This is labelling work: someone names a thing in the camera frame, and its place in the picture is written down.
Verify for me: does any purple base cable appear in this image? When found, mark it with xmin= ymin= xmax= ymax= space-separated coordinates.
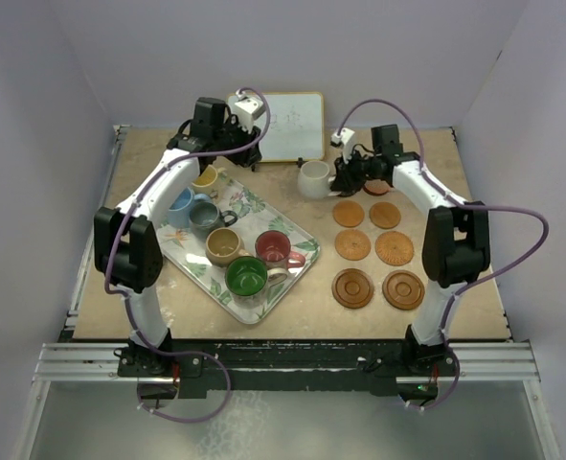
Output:
xmin=136 ymin=353 xmax=236 ymax=426
xmin=403 ymin=344 xmax=468 ymax=414

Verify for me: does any grey blue ceramic cup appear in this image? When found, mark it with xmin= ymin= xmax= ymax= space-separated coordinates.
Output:
xmin=189 ymin=202 xmax=238 ymax=242

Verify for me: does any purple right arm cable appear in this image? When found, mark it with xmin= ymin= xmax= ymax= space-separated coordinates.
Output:
xmin=335 ymin=98 xmax=551 ymax=354

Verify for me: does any woven bamboo coaster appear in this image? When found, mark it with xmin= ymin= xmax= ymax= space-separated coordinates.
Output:
xmin=334 ymin=229 xmax=372 ymax=261
xmin=374 ymin=231 xmax=415 ymax=266

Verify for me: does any black front rail base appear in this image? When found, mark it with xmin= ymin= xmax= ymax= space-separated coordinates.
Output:
xmin=114 ymin=337 xmax=459 ymax=399

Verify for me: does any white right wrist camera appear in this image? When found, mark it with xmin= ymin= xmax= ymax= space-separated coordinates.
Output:
xmin=330 ymin=127 xmax=355 ymax=163

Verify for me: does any green ceramic cup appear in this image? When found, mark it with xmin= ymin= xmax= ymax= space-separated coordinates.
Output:
xmin=224 ymin=256 xmax=289 ymax=299

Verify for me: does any red ceramic cup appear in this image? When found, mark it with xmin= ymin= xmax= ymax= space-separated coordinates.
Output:
xmin=255 ymin=230 xmax=306 ymax=270

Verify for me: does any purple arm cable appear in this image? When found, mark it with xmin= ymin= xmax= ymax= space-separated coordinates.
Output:
xmin=335 ymin=98 xmax=551 ymax=354
xmin=103 ymin=86 xmax=269 ymax=358

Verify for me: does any light wooden coaster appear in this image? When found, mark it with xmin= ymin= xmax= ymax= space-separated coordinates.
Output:
xmin=369 ymin=201 xmax=401 ymax=229

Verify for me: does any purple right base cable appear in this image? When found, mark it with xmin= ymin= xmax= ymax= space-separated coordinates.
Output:
xmin=403 ymin=344 xmax=468 ymax=414

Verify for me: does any small whiteboard with stand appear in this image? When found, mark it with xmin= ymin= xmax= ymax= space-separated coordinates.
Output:
xmin=226 ymin=91 xmax=326 ymax=167

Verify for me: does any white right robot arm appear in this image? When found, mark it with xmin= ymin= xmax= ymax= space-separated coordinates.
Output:
xmin=329 ymin=125 xmax=490 ymax=375

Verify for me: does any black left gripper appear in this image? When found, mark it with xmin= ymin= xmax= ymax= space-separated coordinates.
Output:
xmin=214 ymin=116 xmax=261 ymax=168

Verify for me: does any aluminium frame rail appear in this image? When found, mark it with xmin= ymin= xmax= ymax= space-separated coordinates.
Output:
xmin=34 ymin=342 xmax=538 ymax=384

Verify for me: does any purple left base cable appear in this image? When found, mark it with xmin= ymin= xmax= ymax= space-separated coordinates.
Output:
xmin=136 ymin=353 xmax=236 ymax=426

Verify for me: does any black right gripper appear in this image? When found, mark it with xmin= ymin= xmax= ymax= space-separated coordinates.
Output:
xmin=331 ymin=148 xmax=381 ymax=195

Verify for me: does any tan ceramic cup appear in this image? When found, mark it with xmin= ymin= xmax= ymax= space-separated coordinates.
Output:
xmin=205 ymin=228 xmax=250 ymax=267

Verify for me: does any pink ceramic cup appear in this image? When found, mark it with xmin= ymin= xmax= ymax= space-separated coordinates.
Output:
xmin=363 ymin=180 xmax=391 ymax=196

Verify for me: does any floral serving tray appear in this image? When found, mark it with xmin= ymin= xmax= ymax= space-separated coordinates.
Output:
xmin=157 ymin=176 xmax=320 ymax=324

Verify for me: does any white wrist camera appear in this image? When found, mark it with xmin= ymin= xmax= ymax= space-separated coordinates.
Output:
xmin=231 ymin=88 xmax=266 ymax=132
xmin=330 ymin=127 xmax=355 ymax=163

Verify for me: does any light blue ceramic cup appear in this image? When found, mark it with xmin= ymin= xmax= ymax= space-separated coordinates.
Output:
xmin=167 ymin=188 xmax=213 ymax=229

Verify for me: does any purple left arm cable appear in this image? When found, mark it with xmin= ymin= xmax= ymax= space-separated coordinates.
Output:
xmin=103 ymin=86 xmax=269 ymax=358

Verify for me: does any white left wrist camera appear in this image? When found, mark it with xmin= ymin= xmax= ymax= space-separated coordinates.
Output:
xmin=231 ymin=88 xmax=266 ymax=132

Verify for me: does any white ceramic cup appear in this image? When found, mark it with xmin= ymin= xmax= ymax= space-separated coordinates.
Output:
xmin=298 ymin=160 xmax=336 ymax=199

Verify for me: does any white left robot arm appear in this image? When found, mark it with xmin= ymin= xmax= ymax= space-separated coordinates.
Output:
xmin=94 ymin=89 xmax=271 ymax=376

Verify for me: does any yellow ceramic cup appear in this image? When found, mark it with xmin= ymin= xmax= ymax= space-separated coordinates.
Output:
xmin=192 ymin=165 xmax=227 ymax=188

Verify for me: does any orange wooden coaster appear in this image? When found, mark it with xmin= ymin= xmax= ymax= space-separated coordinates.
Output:
xmin=332 ymin=199 xmax=365 ymax=228

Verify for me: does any brown ringed coaster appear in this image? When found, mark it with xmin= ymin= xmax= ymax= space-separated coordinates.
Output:
xmin=331 ymin=268 xmax=374 ymax=310
xmin=382 ymin=270 xmax=425 ymax=311

